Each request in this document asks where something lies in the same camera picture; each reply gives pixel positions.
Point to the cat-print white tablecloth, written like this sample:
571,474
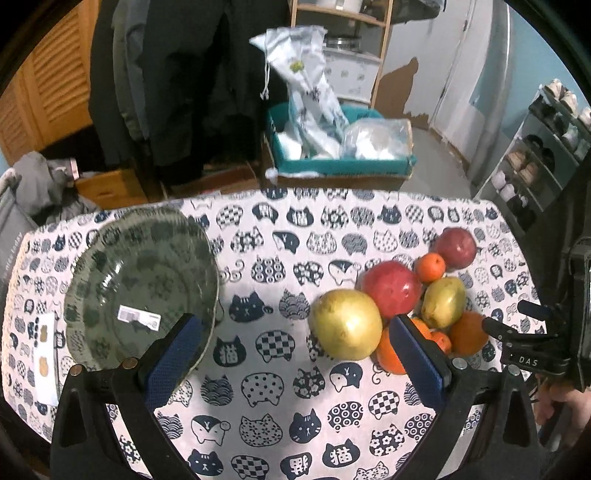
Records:
266,402

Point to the small green-yellow pear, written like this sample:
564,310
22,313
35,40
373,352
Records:
444,303

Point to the grey clothes pile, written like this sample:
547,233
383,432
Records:
44,190

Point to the white tablecloth label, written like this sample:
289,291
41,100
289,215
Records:
44,368

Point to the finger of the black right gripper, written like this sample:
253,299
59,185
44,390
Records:
510,329

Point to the large red apple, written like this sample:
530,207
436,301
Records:
394,288

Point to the large orange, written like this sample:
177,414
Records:
387,358

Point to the clear plastic bag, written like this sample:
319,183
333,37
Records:
378,139

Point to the small orange tangerine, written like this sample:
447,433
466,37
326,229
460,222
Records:
430,267

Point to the green patterned glass plate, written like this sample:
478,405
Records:
146,269

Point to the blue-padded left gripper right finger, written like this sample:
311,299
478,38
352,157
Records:
505,444

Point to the small mandarin orange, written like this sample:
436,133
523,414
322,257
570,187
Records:
443,341

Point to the white patterned storage drawer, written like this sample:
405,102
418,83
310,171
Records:
352,75

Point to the grey shoe rack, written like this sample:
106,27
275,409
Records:
547,149

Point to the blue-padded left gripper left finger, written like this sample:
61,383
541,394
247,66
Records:
84,444

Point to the wooden louvered closet door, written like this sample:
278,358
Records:
48,98

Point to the white printed drawstring bag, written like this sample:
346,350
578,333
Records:
315,117

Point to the teal cardboard box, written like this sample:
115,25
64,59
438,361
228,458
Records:
276,123

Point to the wooden shelf rack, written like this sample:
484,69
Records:
358,26

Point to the small red apple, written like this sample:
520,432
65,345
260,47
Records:
457,247

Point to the dark hanging coats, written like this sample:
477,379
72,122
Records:
176,86

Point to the medium orange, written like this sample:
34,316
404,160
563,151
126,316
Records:
467,334

